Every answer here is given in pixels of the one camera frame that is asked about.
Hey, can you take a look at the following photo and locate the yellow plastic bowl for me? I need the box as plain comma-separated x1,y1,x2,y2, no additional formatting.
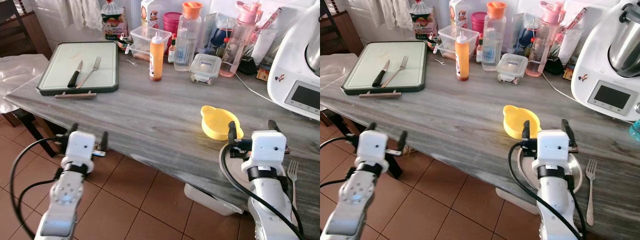
503,105,542,140
200,105,245,141

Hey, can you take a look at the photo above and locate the stainless steel plate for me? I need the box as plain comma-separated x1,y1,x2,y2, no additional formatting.
516,147,584,195
227,148,291,187

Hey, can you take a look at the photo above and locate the silver metal fork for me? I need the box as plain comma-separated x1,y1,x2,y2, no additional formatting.
75,55,103,90
585,158,598,227
287,159,300,211
380,55,410,89

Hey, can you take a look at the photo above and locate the white plastic box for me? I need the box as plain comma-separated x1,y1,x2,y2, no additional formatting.
184,183,244,217
495,187,538,216

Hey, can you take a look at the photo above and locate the small clear lidded container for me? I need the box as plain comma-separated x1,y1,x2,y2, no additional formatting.
496,53,529,85
189,53,222,86

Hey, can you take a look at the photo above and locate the small black box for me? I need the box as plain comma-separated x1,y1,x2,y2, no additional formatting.
237,56,259,76
545,56,564,76

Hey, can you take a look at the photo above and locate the green rimmed white cutting board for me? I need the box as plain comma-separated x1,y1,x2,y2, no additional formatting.
36,41,120,97
341,41,428,96

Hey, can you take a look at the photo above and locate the white plastic sheet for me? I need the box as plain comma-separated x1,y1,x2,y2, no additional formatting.
0,54,50,114
320,52,358,91

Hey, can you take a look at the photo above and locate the white kitchen machine with display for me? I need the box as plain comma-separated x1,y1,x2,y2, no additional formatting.
267,2,321,121
571,0,640,122

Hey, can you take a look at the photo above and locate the clear plastic jug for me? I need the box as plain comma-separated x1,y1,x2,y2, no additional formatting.
250,27,281,66
557,27,585,65

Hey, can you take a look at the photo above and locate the pink drinking bottle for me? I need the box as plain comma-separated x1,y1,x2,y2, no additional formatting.
525,1,566,78
219,1,263,78

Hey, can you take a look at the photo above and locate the clear bottle with orange lid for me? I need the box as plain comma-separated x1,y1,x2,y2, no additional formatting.
481,1,507,72
173,1,204,72

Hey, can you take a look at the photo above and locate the dark blue cup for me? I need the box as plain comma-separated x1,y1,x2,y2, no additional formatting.
517,27,538,48
210,27,233,48

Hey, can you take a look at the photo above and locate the orange sauce squeeze bottle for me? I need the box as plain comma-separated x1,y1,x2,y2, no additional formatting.
454,31,471,82
149,31,165,82

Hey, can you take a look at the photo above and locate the dark wooden chair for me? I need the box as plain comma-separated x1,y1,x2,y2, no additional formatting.
320,0,365,57
0,0,53,60

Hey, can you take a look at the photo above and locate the large clear plastic container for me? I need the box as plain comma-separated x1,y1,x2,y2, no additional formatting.
129,26,173,62
438,26,481,62

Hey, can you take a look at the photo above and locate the printed plastic food bag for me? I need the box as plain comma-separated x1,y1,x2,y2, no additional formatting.
410,0,437,42
101,0,129,42

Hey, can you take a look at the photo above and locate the white hanging cloth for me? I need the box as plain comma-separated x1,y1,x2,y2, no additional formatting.
377,0,413,31
56,0,104,32

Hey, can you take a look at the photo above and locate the pink canister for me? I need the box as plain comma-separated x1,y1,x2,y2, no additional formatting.
471,12,488,36
163,12,184,37

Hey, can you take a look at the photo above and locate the white printed carton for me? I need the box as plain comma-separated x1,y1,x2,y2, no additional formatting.
140,0,167,30
449,0,473,30

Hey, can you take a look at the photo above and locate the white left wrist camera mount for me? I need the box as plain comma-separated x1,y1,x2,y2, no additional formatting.
356,130,390,173
65,131,96,173

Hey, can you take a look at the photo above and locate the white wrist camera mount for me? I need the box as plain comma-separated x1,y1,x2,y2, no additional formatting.
536,129,571,171
248,130,287,173
65,131,96,173
356,130,390,173

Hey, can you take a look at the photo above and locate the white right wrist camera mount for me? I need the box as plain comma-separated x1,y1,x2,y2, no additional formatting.
248,130,287,173
536,129,571,171

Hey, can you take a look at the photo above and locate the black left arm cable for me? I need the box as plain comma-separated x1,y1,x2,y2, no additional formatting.
320,135,362,190
9,135,71,238

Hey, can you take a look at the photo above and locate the white power cord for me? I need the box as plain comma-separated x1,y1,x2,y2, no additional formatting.
541,71,636,123
234,71,275,104

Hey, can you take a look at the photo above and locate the black handled knife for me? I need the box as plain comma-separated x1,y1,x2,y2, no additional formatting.
372,59,391,88
67,60,84,89

